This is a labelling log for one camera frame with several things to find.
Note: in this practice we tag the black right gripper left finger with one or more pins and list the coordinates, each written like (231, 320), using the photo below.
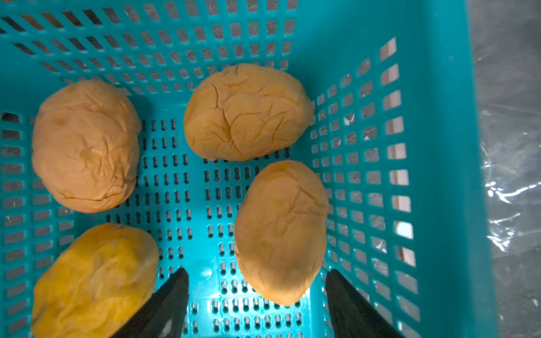
(164, 314)

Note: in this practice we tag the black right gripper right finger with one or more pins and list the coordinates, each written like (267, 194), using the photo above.
(351, 315)

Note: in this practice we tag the yellow potato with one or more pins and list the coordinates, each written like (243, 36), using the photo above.
(97, 284)

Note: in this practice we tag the wrinkled potato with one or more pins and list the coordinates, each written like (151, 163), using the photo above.
(246, 111)
(85, 146)

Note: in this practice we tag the pink dotted clear bag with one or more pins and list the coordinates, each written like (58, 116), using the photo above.
(506, 49)

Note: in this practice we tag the teal plastic basket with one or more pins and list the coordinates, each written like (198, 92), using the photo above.
(394, 139)

